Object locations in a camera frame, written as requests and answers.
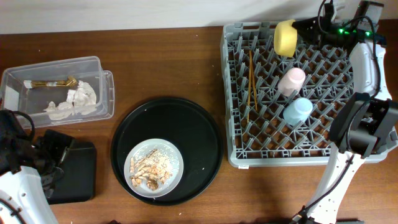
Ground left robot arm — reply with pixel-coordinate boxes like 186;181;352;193
1;110;75;223

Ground black rectangular tray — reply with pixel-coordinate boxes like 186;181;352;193
45;141;97;204

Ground gold coffee stick wrapper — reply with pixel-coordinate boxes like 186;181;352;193
23;77;78;89

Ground pink cup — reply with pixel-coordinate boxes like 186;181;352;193
277;67;306;96

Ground grey plate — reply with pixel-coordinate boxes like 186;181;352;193
123;139;184;199

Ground white napkin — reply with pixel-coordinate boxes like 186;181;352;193
44;81;97;121

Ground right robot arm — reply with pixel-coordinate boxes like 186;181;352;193
292;1;397;223

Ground wooden chopstick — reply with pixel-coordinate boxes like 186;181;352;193
247;50;252;122
249;50;258;111

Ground clear plastic waste bin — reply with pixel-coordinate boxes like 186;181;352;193
1;56;114;128

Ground light blue cup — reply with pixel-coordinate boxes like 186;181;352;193
283;98;313;126

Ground food scraps with rice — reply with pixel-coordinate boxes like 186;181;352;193
129;149;174;191

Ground grey dishwasher rack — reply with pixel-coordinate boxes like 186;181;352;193
220;19;398;168

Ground round black serving tray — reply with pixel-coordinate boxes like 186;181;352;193
110;98;224;206

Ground yellow-green bowl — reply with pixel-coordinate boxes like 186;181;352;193
274;19;298;57

